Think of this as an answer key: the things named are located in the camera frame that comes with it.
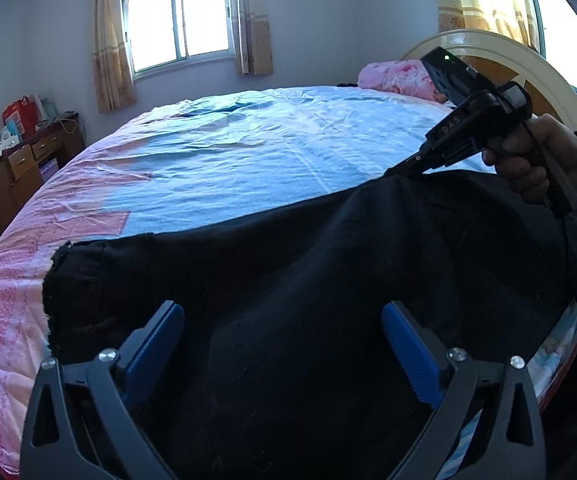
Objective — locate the white bag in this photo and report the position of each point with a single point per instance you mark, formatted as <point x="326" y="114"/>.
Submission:
<point x="47" y="110"/>

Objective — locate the red gift bag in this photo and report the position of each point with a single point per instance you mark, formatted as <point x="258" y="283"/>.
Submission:
<point x="18" y="110"/>

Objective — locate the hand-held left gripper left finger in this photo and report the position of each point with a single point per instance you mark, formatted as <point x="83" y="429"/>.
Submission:
<point x="154" y="341"/>

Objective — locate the small sliding window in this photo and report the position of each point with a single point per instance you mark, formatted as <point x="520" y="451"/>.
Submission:
<point x="198" y="15"/>

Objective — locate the beige patterned curtain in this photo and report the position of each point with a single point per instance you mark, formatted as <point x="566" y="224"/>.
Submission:
<point x="253" y="25"/>
<point x="111" y="45"/>

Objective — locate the pink floral pillow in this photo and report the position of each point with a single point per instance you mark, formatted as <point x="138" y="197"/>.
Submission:
<point x="393" y="75"/>

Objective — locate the yellow patterned curtain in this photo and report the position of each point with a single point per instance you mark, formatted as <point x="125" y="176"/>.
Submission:
<point x="488" y="0"/>

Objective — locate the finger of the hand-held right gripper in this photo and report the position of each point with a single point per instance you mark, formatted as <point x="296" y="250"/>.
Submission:
<point x="408" y="164"/>

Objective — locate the person's right hand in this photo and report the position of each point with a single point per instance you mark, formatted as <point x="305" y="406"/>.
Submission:
<point x="561" y="142"/>

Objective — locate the cream wooden headboard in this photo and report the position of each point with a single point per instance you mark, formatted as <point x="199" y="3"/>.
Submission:
<point x="518" y="52"/>

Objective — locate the blue pink printed bed sheet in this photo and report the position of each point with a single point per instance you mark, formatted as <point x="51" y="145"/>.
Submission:
<point x="268" y="150"/>

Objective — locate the black pants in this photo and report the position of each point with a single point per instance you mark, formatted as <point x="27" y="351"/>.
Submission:
<point x="293" y="285"/>

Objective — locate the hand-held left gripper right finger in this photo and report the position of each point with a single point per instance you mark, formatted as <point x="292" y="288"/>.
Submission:
<point x="411" y="356"/>

